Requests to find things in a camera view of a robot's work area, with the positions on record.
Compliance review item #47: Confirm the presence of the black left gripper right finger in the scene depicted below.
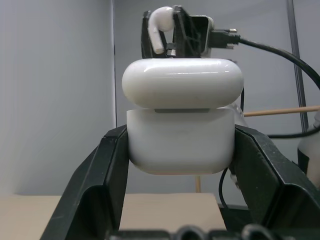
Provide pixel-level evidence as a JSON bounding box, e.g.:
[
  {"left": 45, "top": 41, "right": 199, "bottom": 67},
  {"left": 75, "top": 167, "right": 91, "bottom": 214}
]
[{"left": 228, "top": 123, "right": 320, "bottom": 240}]

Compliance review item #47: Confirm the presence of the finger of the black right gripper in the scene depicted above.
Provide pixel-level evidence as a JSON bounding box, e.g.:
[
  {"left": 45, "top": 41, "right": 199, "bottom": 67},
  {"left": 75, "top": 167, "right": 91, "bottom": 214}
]
[
  {"left": 172, "top": 5, "right": 202, "bottom": 59},
  {"left": 140, "top": 10, "right": 166, "bottom": 59}
]

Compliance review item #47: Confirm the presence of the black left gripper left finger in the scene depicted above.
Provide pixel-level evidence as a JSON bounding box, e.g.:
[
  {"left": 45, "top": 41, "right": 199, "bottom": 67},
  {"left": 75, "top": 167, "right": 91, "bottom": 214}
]
[{"left": 41, "top": 124, "right": 130, "bottom": 240}]

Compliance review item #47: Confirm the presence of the white earbud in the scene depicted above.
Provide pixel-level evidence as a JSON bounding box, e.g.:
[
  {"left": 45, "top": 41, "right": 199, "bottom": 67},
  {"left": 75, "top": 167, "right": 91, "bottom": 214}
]
[{"left": 147, "top": 6, "right": 176, "bottom": 54}]

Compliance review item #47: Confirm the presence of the white earbud charging case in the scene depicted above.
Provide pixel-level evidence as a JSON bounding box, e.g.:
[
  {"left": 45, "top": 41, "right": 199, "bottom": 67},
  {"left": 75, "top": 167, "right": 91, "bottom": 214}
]
[{"left": 121, "top": 57, "right": 245, "bottom": 176}]

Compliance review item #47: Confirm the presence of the long thin wooden stick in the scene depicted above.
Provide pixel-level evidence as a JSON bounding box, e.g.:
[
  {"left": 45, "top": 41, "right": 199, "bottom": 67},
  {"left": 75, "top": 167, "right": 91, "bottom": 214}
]
[{"left": 243, "top": 105, "right": 320, "bottom": 118}]

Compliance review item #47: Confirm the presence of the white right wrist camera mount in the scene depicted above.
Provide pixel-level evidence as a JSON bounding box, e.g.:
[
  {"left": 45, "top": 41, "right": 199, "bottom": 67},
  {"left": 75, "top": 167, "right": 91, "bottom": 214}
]
[{"left": 189, "top": 14, "right": 216, "bottom": 57}]

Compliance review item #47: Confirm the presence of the thin black cable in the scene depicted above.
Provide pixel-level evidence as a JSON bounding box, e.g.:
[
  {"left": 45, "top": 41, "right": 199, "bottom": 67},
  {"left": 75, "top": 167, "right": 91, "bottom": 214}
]
[{"left": 218, "top": 166, "right": 229, "bottom": 209}]

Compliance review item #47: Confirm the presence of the thick black camera cable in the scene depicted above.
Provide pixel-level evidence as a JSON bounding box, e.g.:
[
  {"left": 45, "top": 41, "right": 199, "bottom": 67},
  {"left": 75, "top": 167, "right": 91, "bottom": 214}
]
[{"left": 209, "top": 27, "right": 320, "bottom": 91}]

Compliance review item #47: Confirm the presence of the grey metal frame post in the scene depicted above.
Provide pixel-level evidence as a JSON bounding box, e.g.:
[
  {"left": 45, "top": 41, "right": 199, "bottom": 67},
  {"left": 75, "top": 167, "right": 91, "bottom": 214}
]
[{"left": 286, "top": 0, "right": 309, "bottom": 132}]

